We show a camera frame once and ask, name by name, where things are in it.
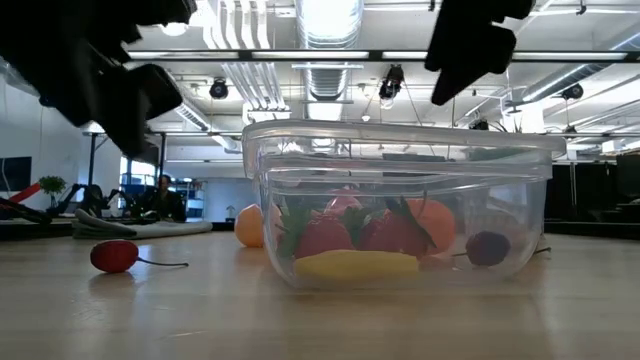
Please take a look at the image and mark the toy peach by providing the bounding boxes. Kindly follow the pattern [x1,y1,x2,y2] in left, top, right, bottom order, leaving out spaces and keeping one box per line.
[233,203,266,249]

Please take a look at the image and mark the person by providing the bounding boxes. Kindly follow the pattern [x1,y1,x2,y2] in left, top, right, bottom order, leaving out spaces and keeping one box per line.
[144,173,187,224]

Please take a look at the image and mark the grey folded cloth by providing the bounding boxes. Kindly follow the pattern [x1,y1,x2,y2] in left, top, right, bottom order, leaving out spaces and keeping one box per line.
[72,208,214,240]

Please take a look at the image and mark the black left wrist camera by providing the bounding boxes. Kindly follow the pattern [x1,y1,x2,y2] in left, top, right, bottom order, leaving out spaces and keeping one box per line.
[123,63,184,121]

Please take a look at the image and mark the clear plastic tupperware container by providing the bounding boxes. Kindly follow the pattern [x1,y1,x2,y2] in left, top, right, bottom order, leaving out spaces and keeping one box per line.
[241,118,568,292]

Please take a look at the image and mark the black background table frame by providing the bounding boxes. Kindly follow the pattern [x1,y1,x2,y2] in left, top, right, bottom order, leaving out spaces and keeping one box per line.
[82,130,169,211]

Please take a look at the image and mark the red toy cherry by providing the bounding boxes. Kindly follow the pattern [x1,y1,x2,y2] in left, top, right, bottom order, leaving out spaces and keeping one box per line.
[89,239,190,274]

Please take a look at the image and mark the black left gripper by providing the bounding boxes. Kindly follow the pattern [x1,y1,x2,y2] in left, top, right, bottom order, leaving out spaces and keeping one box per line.
[0,0,199,161]

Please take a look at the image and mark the grey ceiling duct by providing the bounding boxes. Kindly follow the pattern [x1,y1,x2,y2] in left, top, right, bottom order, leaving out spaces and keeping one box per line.
[504,29,640,109]

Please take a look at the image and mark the black hanging camera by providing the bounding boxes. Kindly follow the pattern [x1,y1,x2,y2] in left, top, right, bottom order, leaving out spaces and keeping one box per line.
[378,64,405,101]
[560,82,585,101]
[208,78,230,100]

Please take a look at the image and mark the orange toy fruit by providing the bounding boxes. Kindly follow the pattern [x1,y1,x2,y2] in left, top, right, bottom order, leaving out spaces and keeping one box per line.
[407,198,457,256]

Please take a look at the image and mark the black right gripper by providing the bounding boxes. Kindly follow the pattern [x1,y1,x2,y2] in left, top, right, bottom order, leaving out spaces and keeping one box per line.
[430,0,536,107]

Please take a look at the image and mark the red toy strawberry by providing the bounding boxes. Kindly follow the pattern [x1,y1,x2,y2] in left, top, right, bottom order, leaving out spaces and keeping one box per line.
[277,207,356,260]
[355,197,439,259]

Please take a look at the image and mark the green background plant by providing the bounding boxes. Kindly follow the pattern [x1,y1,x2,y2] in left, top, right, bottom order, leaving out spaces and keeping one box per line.
[38,174,67,209]

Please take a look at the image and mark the dark purple cherry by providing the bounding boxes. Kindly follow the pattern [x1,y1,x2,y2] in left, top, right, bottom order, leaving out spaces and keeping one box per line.
[452,229,512,268]

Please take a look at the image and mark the black background desk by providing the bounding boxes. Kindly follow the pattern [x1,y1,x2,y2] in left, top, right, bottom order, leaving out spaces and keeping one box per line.
[543,152,640,239]

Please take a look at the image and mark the black background robot arms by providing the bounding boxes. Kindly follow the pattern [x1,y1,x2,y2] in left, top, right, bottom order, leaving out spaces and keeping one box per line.
[49,183,146,220]

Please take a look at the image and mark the pink toy fruit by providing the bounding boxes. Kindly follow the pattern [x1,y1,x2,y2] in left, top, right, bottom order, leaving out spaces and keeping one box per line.
[324,187,366,216]

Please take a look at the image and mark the yellow banana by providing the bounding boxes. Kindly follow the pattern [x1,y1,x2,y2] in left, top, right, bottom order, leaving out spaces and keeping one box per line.
[292,248,421,281]

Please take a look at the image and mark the black aluminium frame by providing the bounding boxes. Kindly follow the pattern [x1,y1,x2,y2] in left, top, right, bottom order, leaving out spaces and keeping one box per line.
[124,48,640,64]

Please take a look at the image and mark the silver ventilation duct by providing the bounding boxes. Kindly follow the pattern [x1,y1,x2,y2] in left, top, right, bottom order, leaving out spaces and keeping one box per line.
[294,0,365,101]

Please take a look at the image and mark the black wall monitor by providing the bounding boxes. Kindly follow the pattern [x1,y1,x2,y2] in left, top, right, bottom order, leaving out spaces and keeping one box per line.
[0,156,32,192]

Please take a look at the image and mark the red tube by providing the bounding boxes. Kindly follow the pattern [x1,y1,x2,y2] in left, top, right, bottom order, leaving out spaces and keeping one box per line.
[7,182,42,205]

